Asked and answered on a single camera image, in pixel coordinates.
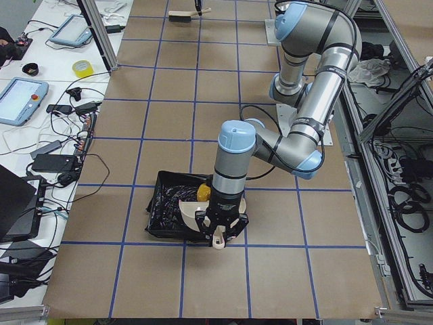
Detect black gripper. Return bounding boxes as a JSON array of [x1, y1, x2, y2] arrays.
[[195, 189, 249, 241]]

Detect beige hand brush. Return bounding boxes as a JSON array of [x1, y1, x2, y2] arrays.
[[168, 7, 212, 22]]

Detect orange potato toy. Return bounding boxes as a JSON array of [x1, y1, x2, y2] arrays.
[[196, 183, 212, 202]]

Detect beige plastic dustpan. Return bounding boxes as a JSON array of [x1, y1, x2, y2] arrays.
[[179, 198, 249, 250]]

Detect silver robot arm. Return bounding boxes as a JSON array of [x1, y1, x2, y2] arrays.
[[195, 1, 362, 249]]

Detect black lined trash bin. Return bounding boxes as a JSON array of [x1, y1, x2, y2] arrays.
[[146, 171, 212, 243]]

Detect far teach pendant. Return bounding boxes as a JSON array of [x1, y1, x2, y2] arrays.
[[48, 14, 93, 47]]

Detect teach pendant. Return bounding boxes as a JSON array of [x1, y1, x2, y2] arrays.
[[1, 77, 49, 126], [48, 14, 93, 47]]

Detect yellow tape roll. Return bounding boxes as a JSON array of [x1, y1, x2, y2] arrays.
[[72, 60, 94, 79]]

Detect black power adapter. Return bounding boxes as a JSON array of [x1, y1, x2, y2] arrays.
[[75, 102, 101, 116]]

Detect small black bowl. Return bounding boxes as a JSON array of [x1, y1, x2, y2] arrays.
[[22, 62, 39, 77]]

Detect white crumpled cloth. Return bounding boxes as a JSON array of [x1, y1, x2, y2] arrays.
[[348, 58, 390, 87]]

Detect black power brick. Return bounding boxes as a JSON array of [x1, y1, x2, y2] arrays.
[[32, 154, 78, 173]]

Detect near teach pendant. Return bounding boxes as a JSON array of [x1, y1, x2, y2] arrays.
[[1, 77, 49, 126]]

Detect black laptop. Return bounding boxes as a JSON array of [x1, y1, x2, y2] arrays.
[[1, 167, 47, 243]]

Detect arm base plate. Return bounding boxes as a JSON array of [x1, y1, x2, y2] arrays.
[[265, 19, 280, 47], [276, 103, 334, 147]]

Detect aluminium frame post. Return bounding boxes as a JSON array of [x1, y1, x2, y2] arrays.
[[77, 0, 118, 73]]

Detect coiled black cables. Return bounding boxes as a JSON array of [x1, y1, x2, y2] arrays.
[[387, 184, 429, 234]]

